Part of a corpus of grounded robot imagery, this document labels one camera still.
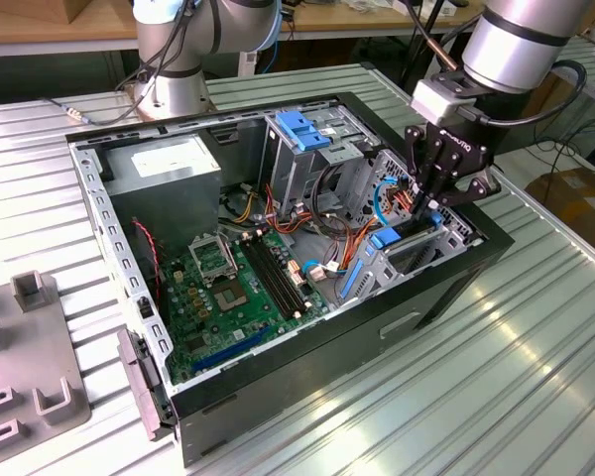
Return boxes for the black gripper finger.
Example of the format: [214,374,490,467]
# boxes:
[405,125,431,216]
[419,175,501,218]

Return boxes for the hard disk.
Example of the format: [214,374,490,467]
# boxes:
[339,211,442,300]

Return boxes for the black stand pole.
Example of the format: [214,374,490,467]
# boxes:
[399,0,447,95]

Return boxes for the flat cardboard box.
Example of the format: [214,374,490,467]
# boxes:
[525,166,595,239]

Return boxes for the blue plastic drive latch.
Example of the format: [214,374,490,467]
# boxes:
[275,111,331,154]

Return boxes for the metal optical drive cage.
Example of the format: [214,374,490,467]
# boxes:
[260,106,384,219]

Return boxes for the wooden desk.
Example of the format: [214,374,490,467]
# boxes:
[0,0,482,59]

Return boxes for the black RAM slot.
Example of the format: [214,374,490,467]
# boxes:
[255,232,311,314]
[240,236,298,321]

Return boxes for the black open PC case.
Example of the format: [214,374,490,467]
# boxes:
[63,91,517,470]

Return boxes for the CPU socket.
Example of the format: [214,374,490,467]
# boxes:
[210,280,252,313]

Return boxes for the metal socket cover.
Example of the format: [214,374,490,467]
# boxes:
[186,232,239,287]

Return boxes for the green motherboard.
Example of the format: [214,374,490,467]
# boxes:
[158,230,328,386]

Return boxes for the grey power supply unit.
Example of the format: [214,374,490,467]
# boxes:
[101,133,223,249]

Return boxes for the blue expansion slot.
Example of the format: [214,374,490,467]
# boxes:
[190,321,272,376]

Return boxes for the black case fan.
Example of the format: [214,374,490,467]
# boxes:
[128,216,173,326]

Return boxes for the brown cardboard box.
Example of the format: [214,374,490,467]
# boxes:
[61,0,135,26]

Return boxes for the grey parts rack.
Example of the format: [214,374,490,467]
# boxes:
[0,270,93,457]

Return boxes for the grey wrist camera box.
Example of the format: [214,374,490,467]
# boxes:
[410,78,477,125]

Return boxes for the long blue disk wire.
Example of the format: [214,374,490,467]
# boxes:
[371,174,409,227]

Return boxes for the orange wire bundle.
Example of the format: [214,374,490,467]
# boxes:
[341,217,384,272]

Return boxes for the black cable bundle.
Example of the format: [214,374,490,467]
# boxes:
[310,166,358,234]

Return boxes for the thick black camera cable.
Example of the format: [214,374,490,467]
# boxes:
[458,59,588,126]

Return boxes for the red wire bundle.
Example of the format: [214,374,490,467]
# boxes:
[265,182,313,235]

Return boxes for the blue wire with white plug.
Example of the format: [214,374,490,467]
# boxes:
[300,260,348,282]

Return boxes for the yellow wire bundle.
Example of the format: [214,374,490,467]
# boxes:
[232,191,259,224]

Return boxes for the red black fan wire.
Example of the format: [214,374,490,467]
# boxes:
[130,217,165,303]

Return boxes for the black cable with metal plug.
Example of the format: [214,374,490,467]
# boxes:
[42,49,150,128]

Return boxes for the grey plastic case handle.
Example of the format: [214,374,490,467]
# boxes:
[116,326,178,442]

